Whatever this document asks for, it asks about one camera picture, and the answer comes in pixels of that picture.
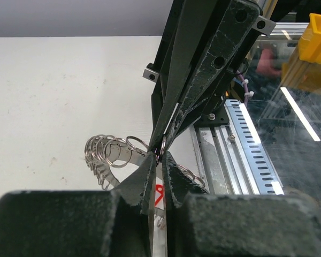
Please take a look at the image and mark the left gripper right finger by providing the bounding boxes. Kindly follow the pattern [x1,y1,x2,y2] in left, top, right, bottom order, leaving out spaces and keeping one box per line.
[162,153,321,256]

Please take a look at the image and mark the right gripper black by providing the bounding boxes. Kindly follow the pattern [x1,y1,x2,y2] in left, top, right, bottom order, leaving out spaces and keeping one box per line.
[144,1,276,152]

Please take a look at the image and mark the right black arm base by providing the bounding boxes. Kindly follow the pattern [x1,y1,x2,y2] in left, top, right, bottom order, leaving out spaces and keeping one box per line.
[194,100,230,127]

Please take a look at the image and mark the aluminium rail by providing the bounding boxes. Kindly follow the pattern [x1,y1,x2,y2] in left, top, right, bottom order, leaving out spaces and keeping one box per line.
[189,126,249,195]

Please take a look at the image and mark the metal disc with keyrings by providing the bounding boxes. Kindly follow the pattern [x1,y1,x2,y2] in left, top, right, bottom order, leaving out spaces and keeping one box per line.
[83,133,207,257]

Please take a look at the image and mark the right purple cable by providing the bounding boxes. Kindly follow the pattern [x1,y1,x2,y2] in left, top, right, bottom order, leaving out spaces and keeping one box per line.
[236,72,255,105]

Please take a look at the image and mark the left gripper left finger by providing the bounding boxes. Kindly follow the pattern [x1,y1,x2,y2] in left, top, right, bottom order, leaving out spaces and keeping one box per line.
[0,152,156,256]

